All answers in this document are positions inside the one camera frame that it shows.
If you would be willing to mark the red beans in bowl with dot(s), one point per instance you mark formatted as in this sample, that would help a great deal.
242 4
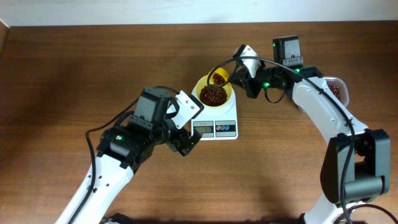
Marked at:
211 97

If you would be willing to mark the clear plastic food container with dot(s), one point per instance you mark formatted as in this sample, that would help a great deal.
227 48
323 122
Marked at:
339 88

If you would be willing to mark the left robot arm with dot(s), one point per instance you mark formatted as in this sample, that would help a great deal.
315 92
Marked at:
158 116

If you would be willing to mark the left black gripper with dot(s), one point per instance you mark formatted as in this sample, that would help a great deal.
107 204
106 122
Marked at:
175 142

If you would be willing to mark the white digital kitchen scale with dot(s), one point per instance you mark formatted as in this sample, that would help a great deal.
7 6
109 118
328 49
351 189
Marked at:
218 123

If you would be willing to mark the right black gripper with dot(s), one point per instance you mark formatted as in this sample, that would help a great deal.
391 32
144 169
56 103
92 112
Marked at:
242 78

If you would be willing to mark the yellow measuring scoop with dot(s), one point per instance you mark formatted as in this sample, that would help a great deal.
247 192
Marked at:
219 77

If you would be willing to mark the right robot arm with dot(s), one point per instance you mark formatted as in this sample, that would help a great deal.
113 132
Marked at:
356 168

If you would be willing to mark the yellow plastic bowl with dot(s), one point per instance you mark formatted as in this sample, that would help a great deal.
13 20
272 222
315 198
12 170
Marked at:
203 82

